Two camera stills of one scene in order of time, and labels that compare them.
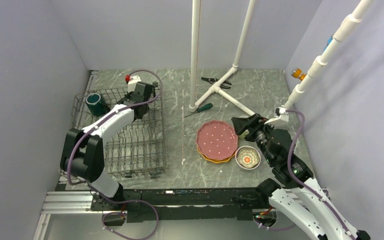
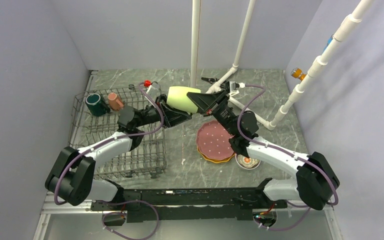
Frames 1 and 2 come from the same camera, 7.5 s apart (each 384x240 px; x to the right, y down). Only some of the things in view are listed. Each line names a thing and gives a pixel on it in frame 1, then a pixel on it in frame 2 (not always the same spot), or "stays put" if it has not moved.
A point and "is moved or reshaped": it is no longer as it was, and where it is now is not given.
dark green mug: x=96 y=104 stays put
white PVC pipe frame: x=193 y=105 stays put
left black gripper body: x=147 y=107 → x=150 y=115
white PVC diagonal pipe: x=356 y=16 stays put
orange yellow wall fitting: x=297 y=73 stays put
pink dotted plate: x=217 y=140 stays put
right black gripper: x=253 y=123 → x=206 y=102
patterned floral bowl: x=247 y=157 stays put
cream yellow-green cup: x=242 y=135 is moved or reshaped
